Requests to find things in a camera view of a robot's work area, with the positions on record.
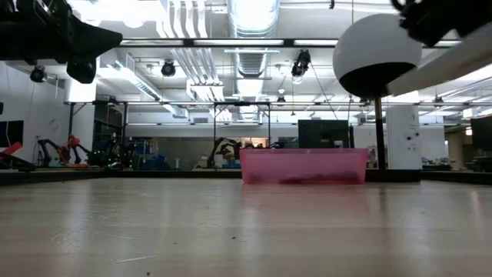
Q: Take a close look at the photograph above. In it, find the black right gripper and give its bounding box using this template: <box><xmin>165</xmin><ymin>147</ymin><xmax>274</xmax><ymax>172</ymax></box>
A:
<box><xmin>391</xmin><ymin>0</ymin><xmax>492</xmax><ymax>48</ymax></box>

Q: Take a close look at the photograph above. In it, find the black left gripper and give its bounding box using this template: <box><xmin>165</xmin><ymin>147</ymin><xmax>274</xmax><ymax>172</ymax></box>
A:
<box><xmin>15</xmin><ymin>0</ymin><xmax>123</xmax><ymax>65</ymax></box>

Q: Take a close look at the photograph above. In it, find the white cardboard box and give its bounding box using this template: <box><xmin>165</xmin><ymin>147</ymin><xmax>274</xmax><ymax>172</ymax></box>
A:
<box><xmin>386</xmin><ymin>22</ymin><xmax>492</xmax><ymax>97</ymax></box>

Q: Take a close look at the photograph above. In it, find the pink translucent plastic bin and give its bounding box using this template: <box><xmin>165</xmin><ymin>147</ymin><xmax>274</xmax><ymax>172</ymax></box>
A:
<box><xmin>239</xmin><ymin>148</ymin><xmax>369</xmax><ymax>185</ymax></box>

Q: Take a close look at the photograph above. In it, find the white globe lamp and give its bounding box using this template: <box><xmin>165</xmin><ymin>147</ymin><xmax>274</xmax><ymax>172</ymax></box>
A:
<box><xmin>332</xmin><ymin>13</ymin><xmax>423</xmax><ymax>100</ymax></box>

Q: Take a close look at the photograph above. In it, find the black ceiling spotlight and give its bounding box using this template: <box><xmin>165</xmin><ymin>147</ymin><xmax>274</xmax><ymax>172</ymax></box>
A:
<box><xmin>291</xmin><ymin>49</ymin><xmax>311</xmax><ymax>77</ymax></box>
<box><xmin>29</xmin><ymin>65</ymin><xmax>48</xmax><ymax>84</ymax></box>
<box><xmin>160</xmin><ymin>59</ymin><xmax>177</xmax><ymax>77</ymax></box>

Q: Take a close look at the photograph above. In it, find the black lamp pole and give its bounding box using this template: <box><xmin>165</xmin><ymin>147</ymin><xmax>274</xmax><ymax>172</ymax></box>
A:
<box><xmin>374</xmin><ymin>95</ymin><xmax>387</xmax><ymax>171</ymax></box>

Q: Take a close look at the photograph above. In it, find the white column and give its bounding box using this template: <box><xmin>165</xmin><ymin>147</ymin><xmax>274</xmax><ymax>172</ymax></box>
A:
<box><xmin>386</xmin><ymin>94</ymin><xmax>422</xmax><ymax>182</ymax></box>

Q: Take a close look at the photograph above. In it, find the black monitor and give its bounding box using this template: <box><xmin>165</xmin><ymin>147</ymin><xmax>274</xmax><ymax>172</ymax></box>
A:
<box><xmin>298</xmin><ymin>118</ymin><xmax>351</xmax><ymax>149</ymax></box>
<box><xmin>470</xmin><ymin>115</ymin><xmax>492</xmax><ymax>152</ymax></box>

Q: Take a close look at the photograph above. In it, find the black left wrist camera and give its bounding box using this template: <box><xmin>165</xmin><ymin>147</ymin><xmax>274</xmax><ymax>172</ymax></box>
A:
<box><xmin>66</xmin><ymin>56</ymin><xmax>97</xmax><ymax>85</ymax></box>

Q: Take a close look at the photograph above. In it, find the black background frame rig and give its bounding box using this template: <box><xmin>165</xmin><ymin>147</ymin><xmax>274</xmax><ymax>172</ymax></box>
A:
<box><xmin>213</xmin><ymin>101</ymin><xmax>272</xmax><ymax>151</ymax></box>
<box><xmin>67</xmin><ymin>100</ymin><xmax>128</xmax><ymax>155</ymax></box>

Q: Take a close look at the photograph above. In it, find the black wall screen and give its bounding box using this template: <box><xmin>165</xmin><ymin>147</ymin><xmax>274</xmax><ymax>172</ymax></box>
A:
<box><xmin>0</xmin><ymin>119</ymin><xmax>25</xmax><ymax>148</ymax></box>

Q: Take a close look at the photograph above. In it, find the black aluminium table frame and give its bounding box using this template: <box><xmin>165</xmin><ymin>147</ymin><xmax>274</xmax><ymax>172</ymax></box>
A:
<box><xmin>0</xmin><ymin>169</ymin><xmax>492</xmax><ymax>186</ymax></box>

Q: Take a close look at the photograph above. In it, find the silver ventilation duct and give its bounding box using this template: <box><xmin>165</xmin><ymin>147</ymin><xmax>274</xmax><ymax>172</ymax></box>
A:
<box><xmin>226</xmin><ymin>0</ymin><xmax>281</xmax><ymax>80</ymax></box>

